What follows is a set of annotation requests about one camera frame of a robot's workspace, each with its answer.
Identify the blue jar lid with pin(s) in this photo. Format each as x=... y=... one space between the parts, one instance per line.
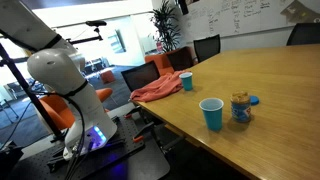
x=255 y=100

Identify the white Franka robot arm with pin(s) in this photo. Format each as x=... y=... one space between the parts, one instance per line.
x=83 y=110

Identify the peanut butter jar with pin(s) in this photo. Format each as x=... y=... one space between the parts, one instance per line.
x=240 y=110

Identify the orange cloth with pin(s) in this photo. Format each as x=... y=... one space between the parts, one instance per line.
x=156 y=89

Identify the black mesh chair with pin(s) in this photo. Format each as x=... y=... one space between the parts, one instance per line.
x=305 y=34
x=140 y=76
x=206 y=48

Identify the orange sofa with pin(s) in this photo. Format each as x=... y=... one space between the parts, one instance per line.
x=161 y=63

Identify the blue plastic cup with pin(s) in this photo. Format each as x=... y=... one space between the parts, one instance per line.
x=212 y=116
x=187 y=82

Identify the dark brown chair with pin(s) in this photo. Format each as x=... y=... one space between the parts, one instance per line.
x=180 y=59

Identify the orange ottoman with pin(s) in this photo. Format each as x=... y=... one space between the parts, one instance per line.
x=107 y=77

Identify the green potted plant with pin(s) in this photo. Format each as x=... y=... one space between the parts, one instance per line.
x=166 y=30

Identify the orange lounge chair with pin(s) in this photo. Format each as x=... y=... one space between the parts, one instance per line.
x=61 y=113

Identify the black tripod pole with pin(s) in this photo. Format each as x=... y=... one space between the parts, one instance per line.
x=20 y=78

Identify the burlap pennant banner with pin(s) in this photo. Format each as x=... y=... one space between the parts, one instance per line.
x=300 y=13

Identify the black equipment box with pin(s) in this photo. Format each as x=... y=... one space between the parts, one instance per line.
x=8 y=160

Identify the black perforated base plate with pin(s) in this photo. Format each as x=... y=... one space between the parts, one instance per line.
x=126 y=133

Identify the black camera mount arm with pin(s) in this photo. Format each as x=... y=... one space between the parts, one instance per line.
x=96 y=23

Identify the wall whiteboard with writing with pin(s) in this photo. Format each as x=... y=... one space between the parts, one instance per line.
x=226 y=20

